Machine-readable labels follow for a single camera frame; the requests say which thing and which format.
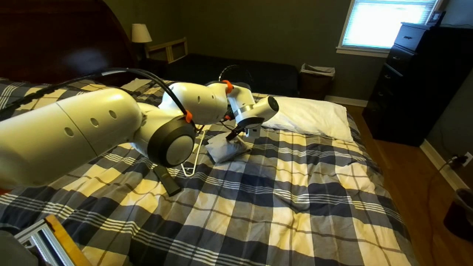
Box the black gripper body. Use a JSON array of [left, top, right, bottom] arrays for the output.
[[234, 113, 267, 133]]

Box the light grey cloth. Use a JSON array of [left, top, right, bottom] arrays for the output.
[[203, 130, 251, 165]]

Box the white pillow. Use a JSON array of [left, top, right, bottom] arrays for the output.
[[261, 94, 356, 144]]

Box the dark box with papers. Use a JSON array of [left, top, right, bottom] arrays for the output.
[[297, 62, 336, 100]]

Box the plaid bed comforter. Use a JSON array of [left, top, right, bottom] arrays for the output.
[[0, 78, 418, 266]]

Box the wooden nightstand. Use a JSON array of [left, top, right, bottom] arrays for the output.
[[144, 37, 190, 65]]

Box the table lamp white shade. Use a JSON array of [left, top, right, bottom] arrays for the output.
[[128, 22, 155, 62]]

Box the bright window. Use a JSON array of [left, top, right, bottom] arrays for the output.
[[335, 0, 440, 59]]

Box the black dresser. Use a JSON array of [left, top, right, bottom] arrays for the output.
[[362, 20, 473, 147]]

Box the wooden bar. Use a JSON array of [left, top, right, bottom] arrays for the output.
[[44, 214, 93, 266]]

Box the dark wooden headboard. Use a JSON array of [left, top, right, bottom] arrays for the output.
[[0, 0, 137, 85]]

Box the plaid pillow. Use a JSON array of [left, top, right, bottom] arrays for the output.
[[0, 76, 168, 118]]

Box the dark bag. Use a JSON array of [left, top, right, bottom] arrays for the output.
[[441, 187, 473, 243]]

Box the grey rounded object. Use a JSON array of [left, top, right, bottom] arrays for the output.
[[0, 229, 39, 266]]

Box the white wire hook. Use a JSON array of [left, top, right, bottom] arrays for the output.
[[178, 125, 206, 178]]

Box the thin black power cord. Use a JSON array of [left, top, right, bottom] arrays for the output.
[[424, 153, 466, 224]]

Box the small frame on dresser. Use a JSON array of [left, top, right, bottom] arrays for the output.
[[427, 8, 444, 28]]

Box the aluminium frame rail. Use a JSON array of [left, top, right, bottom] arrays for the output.
[[13, 220, 75, 266]]

